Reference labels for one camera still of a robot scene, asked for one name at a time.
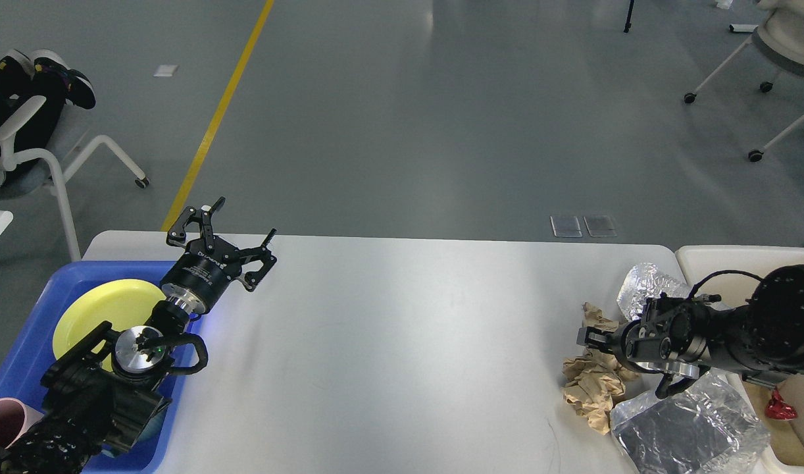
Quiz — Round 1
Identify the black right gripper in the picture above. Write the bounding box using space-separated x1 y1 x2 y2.
576 327 640 373

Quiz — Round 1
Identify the blue plastic tray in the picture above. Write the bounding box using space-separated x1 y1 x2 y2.
0 261 185 473

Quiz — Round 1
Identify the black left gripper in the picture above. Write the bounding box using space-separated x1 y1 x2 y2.
159 197 278 314

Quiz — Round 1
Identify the white office chair right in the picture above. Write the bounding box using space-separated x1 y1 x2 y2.
682 0 804 163

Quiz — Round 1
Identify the person in black clothes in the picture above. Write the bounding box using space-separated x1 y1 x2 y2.
0 49 96 151

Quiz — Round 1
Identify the teal mug yellow inside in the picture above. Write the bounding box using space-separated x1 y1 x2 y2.
137 409 167 444

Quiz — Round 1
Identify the black tripod leg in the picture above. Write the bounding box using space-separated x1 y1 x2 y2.
622 0 636 35

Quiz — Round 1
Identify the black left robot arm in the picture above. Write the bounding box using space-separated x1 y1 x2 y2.
0 197 278 473

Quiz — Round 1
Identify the pink mug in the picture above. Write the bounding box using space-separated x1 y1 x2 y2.
0 397 44 448

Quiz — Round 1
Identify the silver foil bag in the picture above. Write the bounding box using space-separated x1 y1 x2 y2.
610 372 771 473
616 262 691 323

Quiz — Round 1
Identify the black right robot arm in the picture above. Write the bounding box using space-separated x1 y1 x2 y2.
577 265 804 399

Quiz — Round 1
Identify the crumpled brown paper ball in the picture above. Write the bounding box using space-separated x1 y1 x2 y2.
561 356 626 435

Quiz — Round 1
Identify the beige plastic bin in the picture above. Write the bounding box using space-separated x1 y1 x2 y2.
676 245 804 473

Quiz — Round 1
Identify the white chair left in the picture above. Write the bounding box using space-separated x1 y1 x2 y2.
0 96 150 261

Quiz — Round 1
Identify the crushed red can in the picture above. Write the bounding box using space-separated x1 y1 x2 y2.
764 388 798 421

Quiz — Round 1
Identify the yellow plastic plate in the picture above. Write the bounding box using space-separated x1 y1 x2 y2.
48 278 164 375

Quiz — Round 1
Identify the grey floor plate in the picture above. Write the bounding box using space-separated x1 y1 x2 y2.
583 214 618 239
550 215 583 239

